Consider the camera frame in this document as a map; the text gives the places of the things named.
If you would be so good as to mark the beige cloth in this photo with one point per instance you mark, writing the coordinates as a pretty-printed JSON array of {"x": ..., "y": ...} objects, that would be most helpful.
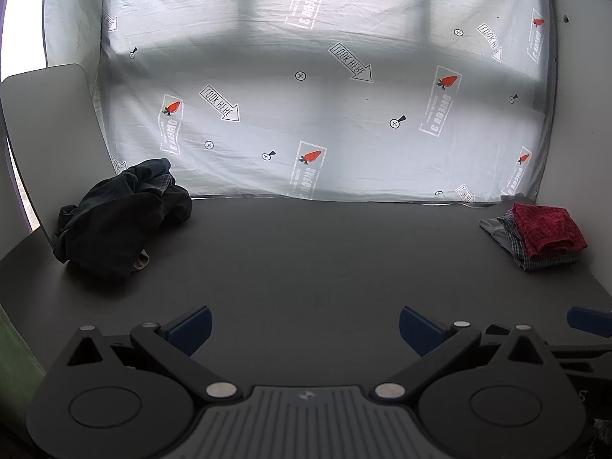
[{"x": 142, "y": 260}]

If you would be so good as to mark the black garment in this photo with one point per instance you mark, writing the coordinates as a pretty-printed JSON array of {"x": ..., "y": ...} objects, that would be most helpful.
[{"x": 114, "y": 234}]

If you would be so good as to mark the white printed curtain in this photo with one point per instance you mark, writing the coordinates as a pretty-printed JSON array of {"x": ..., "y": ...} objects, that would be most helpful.
[{"x": 311, "y": 119}]

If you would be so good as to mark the green cloth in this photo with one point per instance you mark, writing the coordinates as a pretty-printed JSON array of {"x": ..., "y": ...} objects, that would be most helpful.
[{"x": 16, "y": 368}]

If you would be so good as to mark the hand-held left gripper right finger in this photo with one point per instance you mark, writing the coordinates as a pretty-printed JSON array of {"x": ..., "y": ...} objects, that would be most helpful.
[{"x": 418, "y": 330}]

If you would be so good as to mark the grey folded garment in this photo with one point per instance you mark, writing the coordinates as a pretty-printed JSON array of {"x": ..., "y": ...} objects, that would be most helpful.
[{"x": 492, "y": 229}]

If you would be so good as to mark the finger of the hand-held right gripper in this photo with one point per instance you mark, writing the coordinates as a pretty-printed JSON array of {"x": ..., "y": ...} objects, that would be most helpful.
[
  {"x": 590, "y": 321},
  {"x": 497, "y": 331}
]

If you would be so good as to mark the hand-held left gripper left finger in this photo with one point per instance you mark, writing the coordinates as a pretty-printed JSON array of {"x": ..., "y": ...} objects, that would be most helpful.
[{"x": 191, "y": 330}]

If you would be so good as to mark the red folded garment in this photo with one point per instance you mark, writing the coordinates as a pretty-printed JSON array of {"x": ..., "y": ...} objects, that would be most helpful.
[{"x": 545, "y": 227}]

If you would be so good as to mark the grey rounded board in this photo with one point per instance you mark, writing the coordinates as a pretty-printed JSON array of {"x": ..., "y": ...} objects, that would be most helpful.
[{"x": 43, "y": 129}]

